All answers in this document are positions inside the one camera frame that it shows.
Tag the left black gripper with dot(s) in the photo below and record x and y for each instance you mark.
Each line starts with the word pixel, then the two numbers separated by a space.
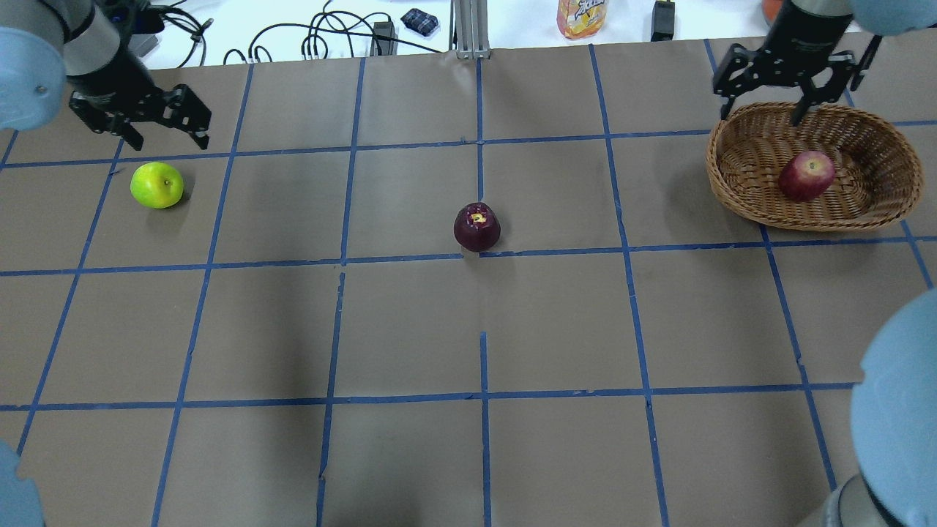
pixel 111 73

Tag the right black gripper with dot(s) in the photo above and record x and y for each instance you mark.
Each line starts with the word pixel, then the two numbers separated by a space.
pixel 804 36

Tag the green apple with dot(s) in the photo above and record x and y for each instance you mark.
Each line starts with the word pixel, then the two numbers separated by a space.
pixel 157 185

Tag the red yellow apple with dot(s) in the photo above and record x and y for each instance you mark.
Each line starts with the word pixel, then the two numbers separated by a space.
pixel 807 176

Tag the dark red apple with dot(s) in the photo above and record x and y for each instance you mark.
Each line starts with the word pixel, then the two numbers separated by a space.
pixel 477 228

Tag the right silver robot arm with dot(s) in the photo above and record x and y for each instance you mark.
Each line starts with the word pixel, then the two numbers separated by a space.
pixel 786 94

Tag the wicker basket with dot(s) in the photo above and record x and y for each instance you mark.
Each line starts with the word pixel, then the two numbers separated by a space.
pixel 879 178

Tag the black power adapter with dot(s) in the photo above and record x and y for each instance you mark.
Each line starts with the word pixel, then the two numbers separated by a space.
pixel 663 21
pixel 383 41

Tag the orange drink bottle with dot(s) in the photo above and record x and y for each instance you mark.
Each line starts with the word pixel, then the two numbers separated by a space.
pixel 577 20

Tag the dark blue pouch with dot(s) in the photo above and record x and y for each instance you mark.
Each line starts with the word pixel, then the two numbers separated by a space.
pixel 420 22

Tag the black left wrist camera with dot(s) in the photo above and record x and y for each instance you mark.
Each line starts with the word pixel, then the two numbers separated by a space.
pixel 133 17

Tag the aluminium frame post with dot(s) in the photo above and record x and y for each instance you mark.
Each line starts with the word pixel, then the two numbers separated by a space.
pixel 469 34

